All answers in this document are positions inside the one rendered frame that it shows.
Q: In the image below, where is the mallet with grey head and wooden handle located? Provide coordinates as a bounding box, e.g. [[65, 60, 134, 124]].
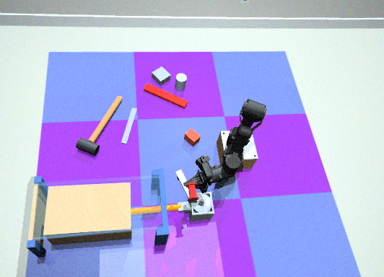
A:
[[75, 96, 123, 155]]

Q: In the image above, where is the red flat bar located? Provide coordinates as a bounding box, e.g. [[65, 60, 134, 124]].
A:
[[144, 84, 188, 109]]

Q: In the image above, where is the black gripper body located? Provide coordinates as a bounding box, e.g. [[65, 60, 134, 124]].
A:
[[200, 162, 224, 193]]

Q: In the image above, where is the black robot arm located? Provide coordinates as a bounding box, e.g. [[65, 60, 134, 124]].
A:
[[195, 99, 267, 179]]

